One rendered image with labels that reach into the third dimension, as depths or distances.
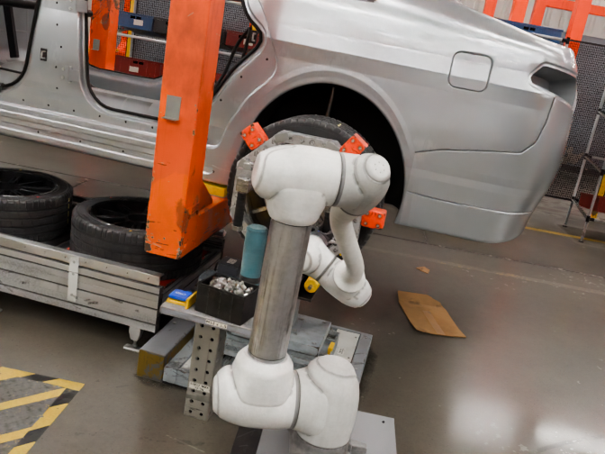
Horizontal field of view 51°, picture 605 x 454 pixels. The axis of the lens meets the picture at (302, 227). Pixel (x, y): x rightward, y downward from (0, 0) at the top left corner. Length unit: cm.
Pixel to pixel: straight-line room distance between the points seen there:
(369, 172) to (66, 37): 227
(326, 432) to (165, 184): 131
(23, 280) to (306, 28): 173
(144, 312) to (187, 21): 127
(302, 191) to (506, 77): 161
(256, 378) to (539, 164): 178
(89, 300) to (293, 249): 170
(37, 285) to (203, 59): 134
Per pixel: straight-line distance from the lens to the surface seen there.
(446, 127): 288
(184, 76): 256
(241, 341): 291
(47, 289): 316
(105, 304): 302
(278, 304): 156
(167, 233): 268
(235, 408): 167
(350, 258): 183
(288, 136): 253
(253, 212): 273
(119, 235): 302
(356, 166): 146
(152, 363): 281
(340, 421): 174
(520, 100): 289
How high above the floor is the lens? 148
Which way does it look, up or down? 16 degrees down
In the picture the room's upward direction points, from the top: 10 degrees clockwise
